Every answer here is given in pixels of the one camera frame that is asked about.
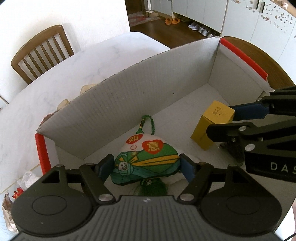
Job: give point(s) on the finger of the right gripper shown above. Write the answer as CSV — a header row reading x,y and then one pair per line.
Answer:
x,y
276,135
259,109

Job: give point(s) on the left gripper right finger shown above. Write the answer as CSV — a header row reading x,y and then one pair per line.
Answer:
x,y
198,176

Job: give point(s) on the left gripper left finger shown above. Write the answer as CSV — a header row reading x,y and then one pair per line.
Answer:
x,y
94,177

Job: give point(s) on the green embroidered sachet charm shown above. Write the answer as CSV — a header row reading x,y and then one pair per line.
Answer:
x,y
145,159

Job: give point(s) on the clear crinkled plastic wrap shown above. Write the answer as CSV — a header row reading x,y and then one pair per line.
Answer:
x,y
28,179

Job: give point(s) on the red orange plush toy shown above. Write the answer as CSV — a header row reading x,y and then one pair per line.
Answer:
x,y
17,192

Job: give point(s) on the rectangular beige wooden block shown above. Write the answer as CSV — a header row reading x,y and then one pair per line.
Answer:
x,y
84,88

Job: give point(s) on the silver foil snack bag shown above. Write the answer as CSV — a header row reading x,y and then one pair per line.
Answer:
x,y
6,208

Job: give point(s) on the wooden chair beside box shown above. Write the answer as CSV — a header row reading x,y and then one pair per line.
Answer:
x,y
277,77

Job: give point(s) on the round beige wooden block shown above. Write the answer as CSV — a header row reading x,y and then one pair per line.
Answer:
x,y
62,104

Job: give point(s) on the red cardboard shoe box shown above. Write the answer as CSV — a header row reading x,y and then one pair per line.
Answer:
x,y
174,87

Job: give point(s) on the orange slippers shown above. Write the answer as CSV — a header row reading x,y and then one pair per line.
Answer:
x,y
172,21

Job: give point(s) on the wooden slat-back chair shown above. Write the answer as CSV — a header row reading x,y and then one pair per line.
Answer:
x,y
41,53

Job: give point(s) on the large white wall cabinet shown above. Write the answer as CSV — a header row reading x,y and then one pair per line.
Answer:
x,y
265,24

